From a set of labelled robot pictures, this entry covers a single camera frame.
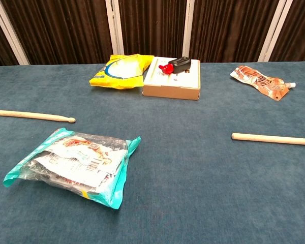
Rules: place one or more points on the wooden drumstick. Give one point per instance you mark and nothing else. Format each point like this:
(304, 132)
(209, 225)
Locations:
(35, 116)
(269, 139)

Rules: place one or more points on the flat white cardboard box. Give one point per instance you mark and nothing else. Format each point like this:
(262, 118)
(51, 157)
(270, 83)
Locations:
(172, 90)

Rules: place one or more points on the blue table mat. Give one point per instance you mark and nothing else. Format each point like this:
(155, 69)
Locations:
(180, 165)

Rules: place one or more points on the yellow snack bag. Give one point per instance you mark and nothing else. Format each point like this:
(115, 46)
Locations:
(122, 73)

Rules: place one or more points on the teal clear noodle packet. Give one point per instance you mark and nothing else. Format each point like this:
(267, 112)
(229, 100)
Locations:
(73, 162)

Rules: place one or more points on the orange spouted drink pouch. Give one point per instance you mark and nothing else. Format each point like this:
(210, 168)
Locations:
(259, 81)

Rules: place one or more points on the dark brown pleated curtain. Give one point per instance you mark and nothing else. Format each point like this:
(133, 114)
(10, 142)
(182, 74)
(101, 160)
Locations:
(66, 30)

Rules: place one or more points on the white partition frame post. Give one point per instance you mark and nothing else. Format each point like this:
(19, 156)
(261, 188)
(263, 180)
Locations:
(114, 30)
(12, 40)
(188, 30)
(274, 33)

